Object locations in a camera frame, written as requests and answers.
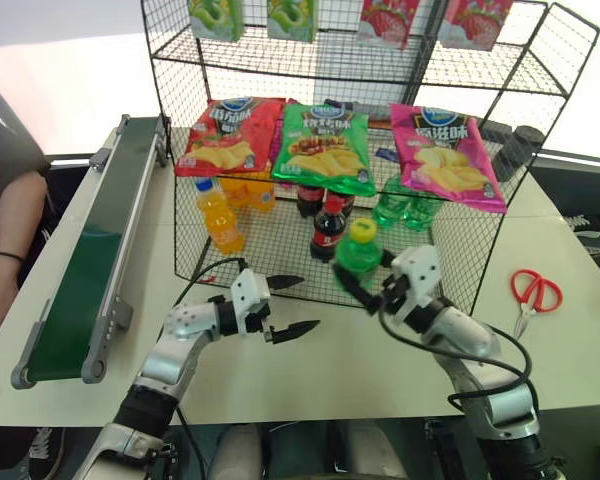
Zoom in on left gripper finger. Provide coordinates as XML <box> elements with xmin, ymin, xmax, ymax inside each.
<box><xmin>271</xmin><ymin>319</ymin><xmax>323</xmax><ymax>347</ymax></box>
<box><xmin>266</xmin><ymin>274</ymin><xmax>306</xmax><ymax>293</ymax></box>

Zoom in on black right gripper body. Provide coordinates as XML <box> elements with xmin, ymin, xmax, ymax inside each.
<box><xmin>379</xmin><ymin>275</ymin><xmax>412</xmax><ymax>316</ymax></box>

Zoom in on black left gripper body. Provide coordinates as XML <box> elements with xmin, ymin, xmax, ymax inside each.
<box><xmin>237</xmin><ymin>298</ymin><xmax>276</xmax><ymax>345</ymax></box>

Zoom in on green soda bottle yellow cap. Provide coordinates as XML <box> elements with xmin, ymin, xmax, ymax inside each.
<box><xmin>332</xmin><ymin>218</ymin><xmax>388</xmax><ymax>294</ymax></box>

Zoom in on cola bottle red cap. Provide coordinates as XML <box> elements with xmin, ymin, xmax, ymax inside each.
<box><xmin>309</xmin><ymin>192</ymin><xmax>355</xmax><ymax>264</ymax></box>
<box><xmin>296</xmin><ymin>183</ymin><xmax>327</xmax><ymax>219</ymax></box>

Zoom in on orange soda bottle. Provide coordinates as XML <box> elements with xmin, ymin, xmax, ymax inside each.
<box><xmin>244</xmin><ymin>172</ymin><xmax>277</xmax><ymax>214</ymax></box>
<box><xmin>194</xmin><ymin>177</ymin><xmax>247</xmax><ymax>254</ymax></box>
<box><xmin>218</xmin><ymin>174</ymin><xmax>251</xmax><ymax>209</ymax></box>

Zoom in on pink potato chip bag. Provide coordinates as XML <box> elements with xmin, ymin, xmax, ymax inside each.
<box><xmin>388</xmin><ymin>102</ymin><xmax>508</xmax><ymax>215</ymax></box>

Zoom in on green potato chip bag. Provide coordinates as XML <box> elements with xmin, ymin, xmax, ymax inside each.
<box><xmin>271</xmin><ymin>102</ymin><xmax>377</xmax><ymax>197</ymax></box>

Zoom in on grey rounded shape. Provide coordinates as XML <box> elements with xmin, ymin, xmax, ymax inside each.
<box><xmin>207</xmin><ymin>423</ymin><xmax>264</xmax><ymax>480</ymax></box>
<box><xmin>328</xmin><ymin>418</ymin><xmax>412</xmax><ymax>480</ymax></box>

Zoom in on red potato chip bag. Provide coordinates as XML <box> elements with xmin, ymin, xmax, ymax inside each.
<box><xmin>174</xmin><ymin>96</ymin><xmax>287</xmax><ymax>179</ymax></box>

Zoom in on black block object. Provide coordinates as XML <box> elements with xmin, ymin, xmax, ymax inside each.
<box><xmin>479</xmin><ymin>121</ymin><xmax>514</xmax><ymax>145</ymax></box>

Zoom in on black cylinder object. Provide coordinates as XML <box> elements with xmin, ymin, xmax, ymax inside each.
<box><xmin>491</xmin><ymin>126</ymin><xmax>545</xmax><ymax>183</ymax></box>

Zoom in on black sneaker white print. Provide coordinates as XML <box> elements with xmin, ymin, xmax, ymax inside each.
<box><xmin>561</xmin><ymin>212</ymin><xmax>600</xmax><ymax>240</ymax></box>

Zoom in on red strawberry snack box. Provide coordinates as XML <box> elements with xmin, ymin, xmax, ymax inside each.
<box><xmin>355</xmin><ymin>0</ymin><xmax>422</xmax><ymax>51</ymax></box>
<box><xmin>438</xmin><ymin>0</ymin><xmax>514</xmax><ymax>52</ymax></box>

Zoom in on black sneaker white laces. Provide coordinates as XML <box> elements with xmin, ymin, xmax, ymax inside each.
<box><xmin>26</xmin><ymin>426</ymin><xmax>68</xmax><ymax>480</ymax></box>

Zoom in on green snack box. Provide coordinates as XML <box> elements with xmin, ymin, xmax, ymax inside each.
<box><xmin>266</xmin><ymin>0</ymin><xmax>321</xmax><ymax>43</ymax></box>
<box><xmin>187</xmin><ymin>0</ymin><xmax>244</xmax><ymax>43</ymax></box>

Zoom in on person in black clothes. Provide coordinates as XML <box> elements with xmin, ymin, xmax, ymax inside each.
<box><xmin>0</xmin><ymin>68</ymin><xmax>64</xmax><ymax>291</ymax></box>

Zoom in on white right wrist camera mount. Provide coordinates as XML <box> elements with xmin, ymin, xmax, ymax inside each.
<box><xmin>390</xmin><ymin>245</ymin><xmax>442</xmax><ymax>322</ymax></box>

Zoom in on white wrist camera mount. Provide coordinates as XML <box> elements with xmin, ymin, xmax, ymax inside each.
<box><xmin>390</xmin><ymin>245</ymin><xmax>442</xmax><ymax>322</ymax></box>
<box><xmin>229</xmin><ymin>268</ymin><xmax>273</xmax><ymax>315</ymax></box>

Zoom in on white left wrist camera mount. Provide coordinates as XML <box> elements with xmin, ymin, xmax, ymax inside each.
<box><xmin>229</xmin><ymin>268</ymin><xmax>273</xmax><ymax>315</ymax></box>

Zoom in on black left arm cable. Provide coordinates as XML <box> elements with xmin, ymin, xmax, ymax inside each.
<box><xmin>171</xmin><ymin>256</ymin><xmax>247</xmax><ymax>307</ymax></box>

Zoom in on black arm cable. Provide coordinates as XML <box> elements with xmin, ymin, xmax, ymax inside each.
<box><xmin>377</xmin><ymin>298</ymin><xmax>539</xmax><ymax>417</ymax></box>
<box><xmin>171</xmin><ymin>256</ymin><xmax>247</xmax><ymax>307</ymax></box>

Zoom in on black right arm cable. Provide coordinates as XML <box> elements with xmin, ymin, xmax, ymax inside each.
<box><xmin>377</xmin><ymin>298</ymin><xmax>539</xmax><ymax>417</ymax></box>

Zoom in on red handled scissors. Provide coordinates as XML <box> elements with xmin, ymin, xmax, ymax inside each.
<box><xmin>510</xmin><ymin>268</ymin><xmax>565</xmax><ymax>338</ymax></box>

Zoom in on green belt conveyor grey frame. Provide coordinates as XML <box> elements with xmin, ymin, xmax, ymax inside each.
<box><xmin>10</xmin><ymin>113</ymin><xmax>174</xmax><ymax>390</ymax></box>

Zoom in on black wire shelf rack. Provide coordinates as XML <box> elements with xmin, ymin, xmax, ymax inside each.
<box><xmin>140</xmin><ymin>0</ymin><xmax>600</xmax><ymax>317</ymax></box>

